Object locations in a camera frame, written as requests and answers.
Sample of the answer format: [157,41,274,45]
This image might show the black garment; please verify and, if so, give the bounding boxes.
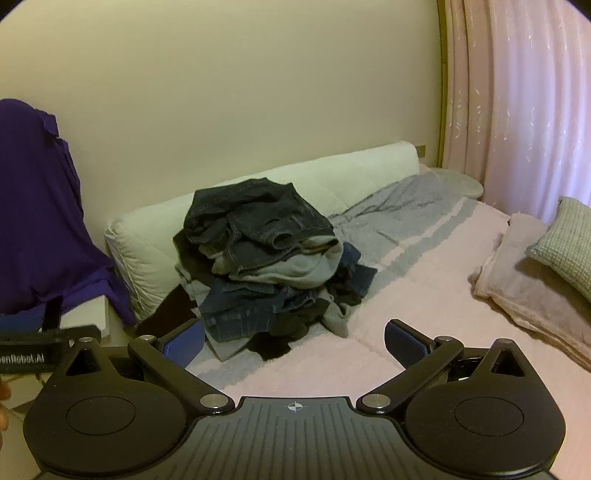
[136,233,365,363]

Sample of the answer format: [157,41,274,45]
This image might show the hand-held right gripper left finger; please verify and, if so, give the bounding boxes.
[55,318,236,415]

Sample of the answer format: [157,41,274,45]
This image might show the person's left hand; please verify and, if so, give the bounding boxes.
[0,380,12,433]

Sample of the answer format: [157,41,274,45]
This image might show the pink grey striped bed blanket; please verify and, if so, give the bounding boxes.
[185,173,591,408]

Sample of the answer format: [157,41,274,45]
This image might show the dark denim jeans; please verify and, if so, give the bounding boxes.
[184,178,335,274]

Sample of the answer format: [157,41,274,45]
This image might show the purple cloth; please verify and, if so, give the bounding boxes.
[0,98,137,329]

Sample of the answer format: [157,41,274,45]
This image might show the pink curtain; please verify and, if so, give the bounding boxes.
[436,0,591,223]

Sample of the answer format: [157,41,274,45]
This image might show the blue denim jeans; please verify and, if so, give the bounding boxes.
[198,242,378,344]

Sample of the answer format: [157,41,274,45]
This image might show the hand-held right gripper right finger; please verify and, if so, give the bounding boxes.
[358,318,539,415]

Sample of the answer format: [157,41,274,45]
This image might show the white bedside table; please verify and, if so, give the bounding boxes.
[44,295,112,347]

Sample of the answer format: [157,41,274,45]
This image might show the green knitted cushion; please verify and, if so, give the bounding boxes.
[526,196,591,305]

